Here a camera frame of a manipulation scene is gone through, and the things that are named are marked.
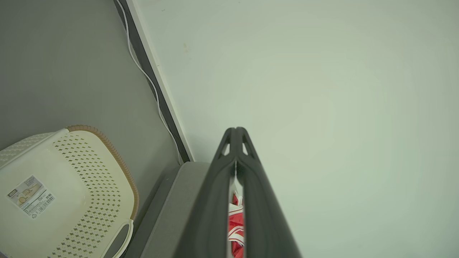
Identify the dark baseboard strip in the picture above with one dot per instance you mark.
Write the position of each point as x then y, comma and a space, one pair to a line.
152, 86

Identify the red and white striped jersey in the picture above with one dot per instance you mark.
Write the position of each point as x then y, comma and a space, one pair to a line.
236, 227

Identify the barcode sticker label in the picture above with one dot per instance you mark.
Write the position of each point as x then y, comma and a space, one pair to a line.
31, 196

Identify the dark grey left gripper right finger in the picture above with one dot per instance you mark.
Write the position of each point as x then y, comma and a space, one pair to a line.
263, 222

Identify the cream perforated laundry basket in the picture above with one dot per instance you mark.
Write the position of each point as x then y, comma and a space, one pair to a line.
75, 186

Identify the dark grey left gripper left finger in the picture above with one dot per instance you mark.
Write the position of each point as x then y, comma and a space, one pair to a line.
209, 211

